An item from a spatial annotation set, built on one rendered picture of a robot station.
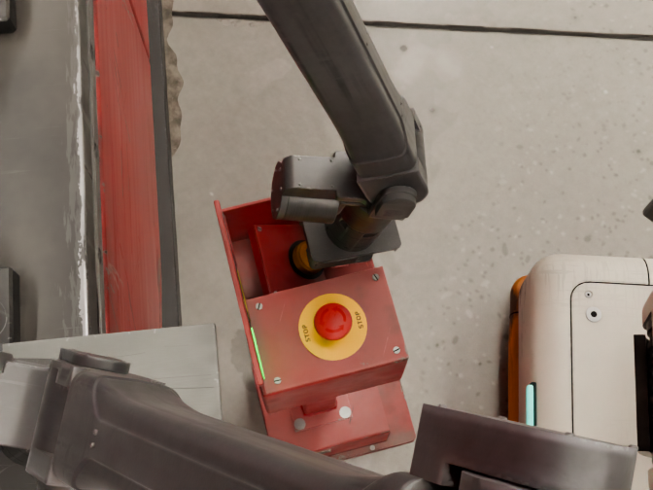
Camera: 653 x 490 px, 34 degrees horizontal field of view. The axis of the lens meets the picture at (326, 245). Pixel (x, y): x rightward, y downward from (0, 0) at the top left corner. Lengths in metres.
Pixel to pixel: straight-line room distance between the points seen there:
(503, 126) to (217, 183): 0.56
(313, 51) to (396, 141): 0.15
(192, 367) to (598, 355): 0.91
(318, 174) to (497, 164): 1.07
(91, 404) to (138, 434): 0.06
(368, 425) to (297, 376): 0.67
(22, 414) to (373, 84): 0.37
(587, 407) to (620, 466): 1.34
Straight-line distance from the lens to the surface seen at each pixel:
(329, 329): 1.08
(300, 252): 1.18
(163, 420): 0.50
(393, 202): 0.95
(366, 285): 1.12
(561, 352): 1.66
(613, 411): 1.66
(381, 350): 1.11
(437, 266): 1.95
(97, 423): 0.56
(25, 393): 0.67
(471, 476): 0.31
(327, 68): 0.81
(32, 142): 1.11
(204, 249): 1.97
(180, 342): 0.89
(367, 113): 0.87
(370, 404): 1.76
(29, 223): 1.08
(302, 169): 0.99
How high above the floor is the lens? 1.86
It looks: 72 degrees down
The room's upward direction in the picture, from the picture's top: straight up
